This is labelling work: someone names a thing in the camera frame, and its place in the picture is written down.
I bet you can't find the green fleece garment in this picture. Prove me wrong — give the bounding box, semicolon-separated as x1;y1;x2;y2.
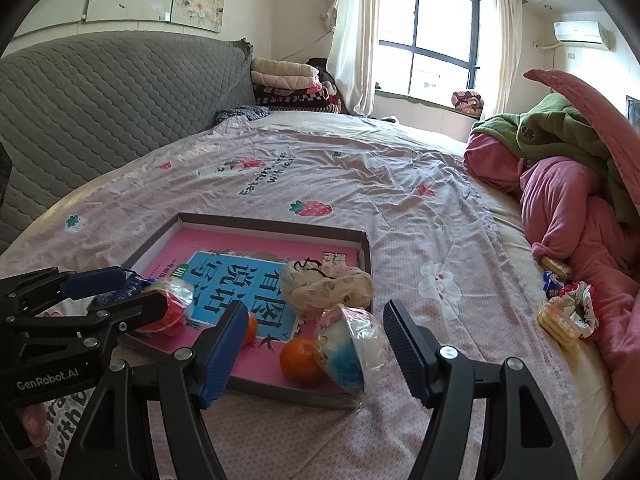
470;92;640;226

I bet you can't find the round biscuit packet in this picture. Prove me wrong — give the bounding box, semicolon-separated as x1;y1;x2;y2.
541;256;573;280

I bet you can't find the dark patterned cloth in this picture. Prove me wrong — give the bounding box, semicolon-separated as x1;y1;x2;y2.
214;105;271;126

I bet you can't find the red toy egg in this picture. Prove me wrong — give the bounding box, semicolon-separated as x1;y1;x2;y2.
135;277;196;337

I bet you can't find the magenta fleece garment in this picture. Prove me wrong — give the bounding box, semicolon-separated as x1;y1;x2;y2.
462;132;640;376

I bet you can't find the white air conditioner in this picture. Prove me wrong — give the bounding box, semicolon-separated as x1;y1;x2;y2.
553;21;613;51

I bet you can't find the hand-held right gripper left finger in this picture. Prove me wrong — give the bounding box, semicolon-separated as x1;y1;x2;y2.
60;301;250;480

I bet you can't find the pink and blue picture book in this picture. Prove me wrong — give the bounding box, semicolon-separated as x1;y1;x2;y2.
135;227;362;393

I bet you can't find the dark checkered folded blanket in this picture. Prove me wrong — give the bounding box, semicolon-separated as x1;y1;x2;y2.
254;84;341;113

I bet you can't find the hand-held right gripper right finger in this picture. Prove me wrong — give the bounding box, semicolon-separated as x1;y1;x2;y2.
382;299;566;480

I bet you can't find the shallow grey cardboard box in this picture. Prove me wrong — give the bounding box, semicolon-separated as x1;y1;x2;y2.
116;212;373;409

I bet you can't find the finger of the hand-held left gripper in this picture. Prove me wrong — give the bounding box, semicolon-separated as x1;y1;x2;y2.
0;291;168;361
0;266;126;318

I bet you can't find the blue snack packet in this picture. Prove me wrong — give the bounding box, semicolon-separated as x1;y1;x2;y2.
87;270;156;311

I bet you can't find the black cloth pile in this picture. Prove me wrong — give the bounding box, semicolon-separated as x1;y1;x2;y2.
306;57;343;111

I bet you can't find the pink folded blanket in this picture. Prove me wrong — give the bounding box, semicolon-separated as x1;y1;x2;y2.
251;71;323;90

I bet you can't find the small blue wrapper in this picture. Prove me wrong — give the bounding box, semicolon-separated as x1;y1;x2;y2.
542;270;566;298

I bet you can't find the person's left hand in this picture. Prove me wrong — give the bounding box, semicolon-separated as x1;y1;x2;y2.
19;402;48;448

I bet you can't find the grey quilted headboard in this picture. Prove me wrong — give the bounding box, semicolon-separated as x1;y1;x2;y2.
0;31;255;256

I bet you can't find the cream mattress sheet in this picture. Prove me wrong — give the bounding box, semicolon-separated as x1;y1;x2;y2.
390;120;636;461

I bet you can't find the black framed window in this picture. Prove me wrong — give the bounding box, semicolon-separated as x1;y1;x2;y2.
378;0;483;95

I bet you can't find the cream folded blanket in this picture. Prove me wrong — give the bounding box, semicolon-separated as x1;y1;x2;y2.
251;57;316;77

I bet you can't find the blue toy egg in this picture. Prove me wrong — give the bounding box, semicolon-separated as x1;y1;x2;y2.
314;303;391;393

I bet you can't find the cream hair scrunchie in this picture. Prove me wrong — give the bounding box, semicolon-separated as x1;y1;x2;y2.
278;257;375;318

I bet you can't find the cream curtain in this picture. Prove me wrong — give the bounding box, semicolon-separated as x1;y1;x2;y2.
480;0;523;121
327;0;383;120

